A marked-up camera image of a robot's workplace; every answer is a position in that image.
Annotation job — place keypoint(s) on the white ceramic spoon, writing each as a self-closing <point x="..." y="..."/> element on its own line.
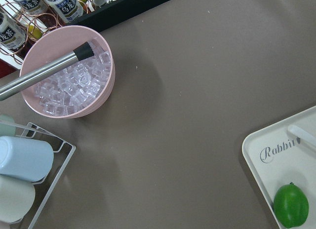
<point x="303" y="135"/>

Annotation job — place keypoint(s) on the pink ice bowl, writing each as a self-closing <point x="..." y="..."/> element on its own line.
<point x="60" y="42"/>

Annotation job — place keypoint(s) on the steel muddler black tip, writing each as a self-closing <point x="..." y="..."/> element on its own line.
<point x="82" y="52"/>

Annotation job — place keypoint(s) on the black tray edge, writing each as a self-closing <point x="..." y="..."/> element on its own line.
<point x="114" y="13"/>

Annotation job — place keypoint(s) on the beige rabbit tray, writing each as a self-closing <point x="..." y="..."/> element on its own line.
<point x="277" y="157"/>

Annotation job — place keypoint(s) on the light blue cup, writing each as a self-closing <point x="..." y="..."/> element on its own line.
<point x="25" y="159"/>

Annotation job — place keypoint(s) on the tea bottle with label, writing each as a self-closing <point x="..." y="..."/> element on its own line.
<point x="68" y="10"/>

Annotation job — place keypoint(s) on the mint green cup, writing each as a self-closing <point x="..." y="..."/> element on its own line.
<point x="7" y="130"/>

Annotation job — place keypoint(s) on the green lime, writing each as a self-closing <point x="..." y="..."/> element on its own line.
<point x="291" y="206"/>

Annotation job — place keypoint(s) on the white cup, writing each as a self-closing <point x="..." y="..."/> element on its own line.
<point x="16" y="198"/>

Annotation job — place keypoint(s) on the white wire cup rack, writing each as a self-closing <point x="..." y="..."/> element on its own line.
<point x="63" y="151"/>

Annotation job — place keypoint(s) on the copper wire bottle rack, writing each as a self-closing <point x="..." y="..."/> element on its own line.
<point x="24" y="18"/>

